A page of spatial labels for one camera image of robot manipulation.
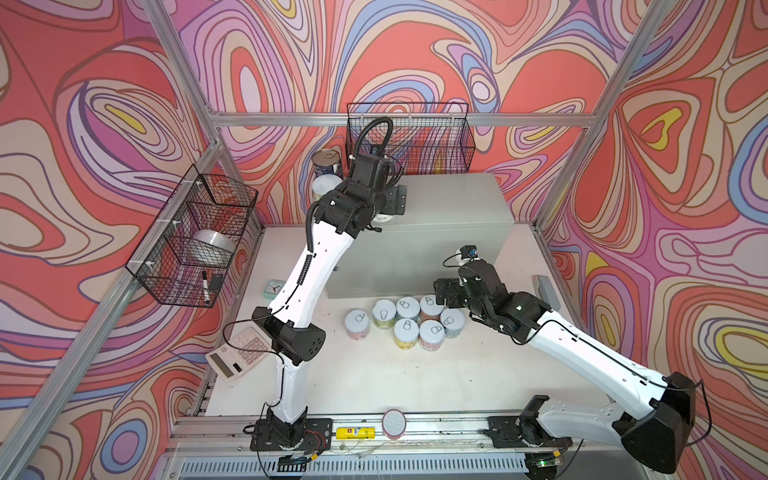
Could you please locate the grey metal cabinet box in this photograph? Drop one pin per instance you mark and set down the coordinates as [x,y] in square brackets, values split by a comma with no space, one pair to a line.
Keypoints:
[442,214]

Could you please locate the pink calculator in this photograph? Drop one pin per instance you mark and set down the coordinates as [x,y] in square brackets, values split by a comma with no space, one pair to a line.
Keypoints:
[238,356]

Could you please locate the teal can pull tab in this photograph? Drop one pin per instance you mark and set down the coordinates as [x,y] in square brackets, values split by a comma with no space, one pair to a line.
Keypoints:
[409,308]

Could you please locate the yellow green can plastic lid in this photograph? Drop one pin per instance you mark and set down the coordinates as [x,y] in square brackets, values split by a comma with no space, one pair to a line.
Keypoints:
[323,184]

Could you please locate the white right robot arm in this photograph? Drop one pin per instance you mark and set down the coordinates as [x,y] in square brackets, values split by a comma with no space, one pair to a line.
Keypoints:
[650,415]

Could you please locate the yellow can centre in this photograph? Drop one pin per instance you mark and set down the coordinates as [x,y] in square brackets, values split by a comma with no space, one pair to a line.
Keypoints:
[406,333]

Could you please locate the teal can far right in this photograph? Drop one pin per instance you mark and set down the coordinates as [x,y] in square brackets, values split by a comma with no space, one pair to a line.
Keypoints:
[453,321]

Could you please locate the pink can fruit print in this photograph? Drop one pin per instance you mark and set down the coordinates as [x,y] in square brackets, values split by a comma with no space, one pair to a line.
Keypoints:
[431,335]

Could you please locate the orange pink can pull tab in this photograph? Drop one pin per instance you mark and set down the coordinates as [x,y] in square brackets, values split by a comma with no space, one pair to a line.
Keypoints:
[430,309]

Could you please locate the black marker in basket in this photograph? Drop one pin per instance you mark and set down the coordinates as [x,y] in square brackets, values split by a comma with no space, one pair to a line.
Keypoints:
[205,288]

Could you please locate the dark blue tin can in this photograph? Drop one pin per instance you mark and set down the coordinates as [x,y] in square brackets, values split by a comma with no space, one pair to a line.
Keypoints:
[327,161]

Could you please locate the mint green alarm clock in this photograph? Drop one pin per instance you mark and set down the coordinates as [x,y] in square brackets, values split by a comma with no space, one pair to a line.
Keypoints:
[273,288]

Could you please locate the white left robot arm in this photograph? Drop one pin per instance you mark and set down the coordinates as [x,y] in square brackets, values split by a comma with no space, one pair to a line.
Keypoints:
[287,321]

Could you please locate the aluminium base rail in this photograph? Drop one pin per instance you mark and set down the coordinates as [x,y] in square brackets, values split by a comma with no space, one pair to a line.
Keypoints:
[434,445]

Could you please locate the black wire basket left wall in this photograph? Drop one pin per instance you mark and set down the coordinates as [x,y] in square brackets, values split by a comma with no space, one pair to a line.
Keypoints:
[201,227]

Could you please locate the pink can front left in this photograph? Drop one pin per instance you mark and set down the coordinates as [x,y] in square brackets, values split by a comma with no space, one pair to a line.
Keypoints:
[357,324]

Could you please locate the black wire basket back wall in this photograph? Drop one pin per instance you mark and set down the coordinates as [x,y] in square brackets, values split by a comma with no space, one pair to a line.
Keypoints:
[423,138]

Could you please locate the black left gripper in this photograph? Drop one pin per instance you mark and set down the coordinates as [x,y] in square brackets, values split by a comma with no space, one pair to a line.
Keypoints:
[391,192]

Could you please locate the yellow can pull tab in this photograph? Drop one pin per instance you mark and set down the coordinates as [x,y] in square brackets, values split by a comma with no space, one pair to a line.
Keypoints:
[383,218]

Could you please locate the green can pull tab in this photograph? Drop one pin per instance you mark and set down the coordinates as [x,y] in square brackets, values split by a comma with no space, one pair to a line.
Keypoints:
[384,313]

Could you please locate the black wire basket wall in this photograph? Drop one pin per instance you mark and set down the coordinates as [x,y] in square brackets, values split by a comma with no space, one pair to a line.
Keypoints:
[201,227]
[423,138]

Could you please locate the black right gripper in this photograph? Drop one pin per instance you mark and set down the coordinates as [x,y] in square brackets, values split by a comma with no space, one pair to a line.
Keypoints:
[452,285]

